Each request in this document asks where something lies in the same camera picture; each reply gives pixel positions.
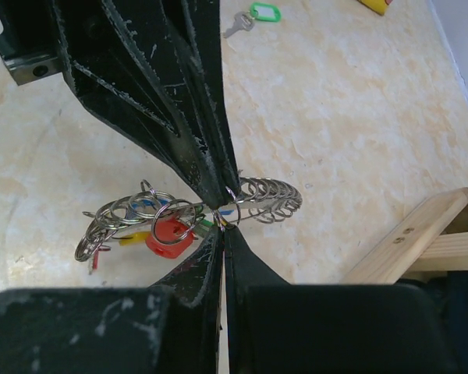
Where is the large keyring with keys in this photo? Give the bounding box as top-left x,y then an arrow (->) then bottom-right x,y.
74,177 -> 303,272

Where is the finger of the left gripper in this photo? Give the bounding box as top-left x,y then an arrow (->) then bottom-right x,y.
160,1 -> 239,203

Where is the green tag key left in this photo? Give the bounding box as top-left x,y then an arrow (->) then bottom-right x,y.
222,2 -> 282,39

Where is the blue pikachu shirt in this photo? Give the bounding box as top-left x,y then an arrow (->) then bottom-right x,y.
359,0 -> 392,16

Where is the wooden clothes rack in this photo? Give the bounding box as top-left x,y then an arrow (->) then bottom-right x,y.
341,187 -> 468,284

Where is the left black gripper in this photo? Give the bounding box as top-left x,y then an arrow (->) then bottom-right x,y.
0,0 -> 224,206

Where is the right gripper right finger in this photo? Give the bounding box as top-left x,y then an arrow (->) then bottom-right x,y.
224,228 -> 460,373

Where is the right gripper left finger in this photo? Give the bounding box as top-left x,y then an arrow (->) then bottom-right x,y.
0,228 -> 223,373

